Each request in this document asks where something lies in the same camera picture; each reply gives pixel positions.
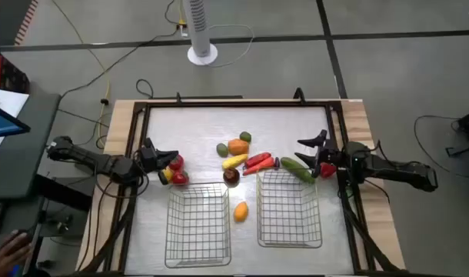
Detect white fan cable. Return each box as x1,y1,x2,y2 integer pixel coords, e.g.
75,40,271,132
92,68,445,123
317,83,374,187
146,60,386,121
207,24,255,68

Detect black floor bracket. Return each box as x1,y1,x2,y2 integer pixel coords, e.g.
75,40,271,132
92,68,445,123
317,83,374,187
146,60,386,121
444,145,469,158

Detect red bell pepper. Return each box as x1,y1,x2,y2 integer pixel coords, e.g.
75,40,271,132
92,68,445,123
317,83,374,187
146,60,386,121
319,162,338,179

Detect long black floor cable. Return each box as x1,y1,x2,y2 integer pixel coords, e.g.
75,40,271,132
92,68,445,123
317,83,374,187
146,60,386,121
59,0,181,101

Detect orange fruit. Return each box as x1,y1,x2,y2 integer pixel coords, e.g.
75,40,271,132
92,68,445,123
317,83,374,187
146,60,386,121
227,138,251,156

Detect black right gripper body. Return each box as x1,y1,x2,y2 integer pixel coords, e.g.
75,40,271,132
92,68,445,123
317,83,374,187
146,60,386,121
314,140,339,174

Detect black metal table frame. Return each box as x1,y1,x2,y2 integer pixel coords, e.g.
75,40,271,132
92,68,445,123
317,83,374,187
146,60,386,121
78,87,404,277

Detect metal wire basket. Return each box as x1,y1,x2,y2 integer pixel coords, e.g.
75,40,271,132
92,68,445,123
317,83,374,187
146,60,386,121
256,169,323,249
164,182,232,269

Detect black mat orange edge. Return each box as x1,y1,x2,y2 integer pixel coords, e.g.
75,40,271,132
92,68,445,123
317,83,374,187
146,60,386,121
0,0,40,47

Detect thin black floor cable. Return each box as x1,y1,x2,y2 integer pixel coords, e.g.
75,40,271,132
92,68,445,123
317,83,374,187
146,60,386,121
413,114,463,177

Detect person's hand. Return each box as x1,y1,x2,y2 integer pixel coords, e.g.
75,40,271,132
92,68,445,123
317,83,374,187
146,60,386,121
0,229,34,277

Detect computer monitor blue screen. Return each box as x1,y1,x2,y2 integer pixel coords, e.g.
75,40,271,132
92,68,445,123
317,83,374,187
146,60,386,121
0,102,32,139

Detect green cucumber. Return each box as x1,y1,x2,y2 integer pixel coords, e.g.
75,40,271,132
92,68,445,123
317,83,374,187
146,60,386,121
280,156,316,185

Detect dark grey desk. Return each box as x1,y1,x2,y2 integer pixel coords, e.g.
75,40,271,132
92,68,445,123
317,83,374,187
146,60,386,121
0,82,62,201

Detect red round fruit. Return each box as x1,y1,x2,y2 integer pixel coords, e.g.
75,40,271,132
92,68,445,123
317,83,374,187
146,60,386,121
168,155,185,172

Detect red tomato green calyx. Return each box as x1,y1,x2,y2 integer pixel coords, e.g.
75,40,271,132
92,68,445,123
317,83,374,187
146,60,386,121
171,170,190,186

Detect white paper sheet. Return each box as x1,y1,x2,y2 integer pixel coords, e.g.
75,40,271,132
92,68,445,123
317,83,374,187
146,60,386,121
0,87,30,159

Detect orange carrot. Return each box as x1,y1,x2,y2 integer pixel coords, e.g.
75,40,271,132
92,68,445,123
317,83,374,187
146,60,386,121
241,156,277,177

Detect yellow floor cable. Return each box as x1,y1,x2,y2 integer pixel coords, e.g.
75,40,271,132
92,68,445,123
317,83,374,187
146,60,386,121
49,0,111,149

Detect yellow banana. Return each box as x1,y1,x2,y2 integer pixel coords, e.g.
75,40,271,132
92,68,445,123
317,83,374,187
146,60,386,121
221,153,250,171

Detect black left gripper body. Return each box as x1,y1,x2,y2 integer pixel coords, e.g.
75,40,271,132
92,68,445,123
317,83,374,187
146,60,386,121
139,137,161,173

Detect red crate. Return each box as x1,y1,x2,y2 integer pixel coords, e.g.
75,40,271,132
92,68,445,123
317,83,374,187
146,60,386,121
0,53,31,95

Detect orange mango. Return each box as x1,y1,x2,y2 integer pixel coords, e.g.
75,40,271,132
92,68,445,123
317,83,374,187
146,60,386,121
233,201,250,223

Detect white tower fan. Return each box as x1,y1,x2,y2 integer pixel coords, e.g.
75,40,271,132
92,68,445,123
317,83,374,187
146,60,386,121
182,0,219,66

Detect black cable loop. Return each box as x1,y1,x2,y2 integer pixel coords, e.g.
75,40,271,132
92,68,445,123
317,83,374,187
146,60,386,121
135,78,155,99

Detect dark maroon round fruit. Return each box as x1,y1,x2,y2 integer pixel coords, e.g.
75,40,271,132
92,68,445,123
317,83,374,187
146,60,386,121
223,167,241,188

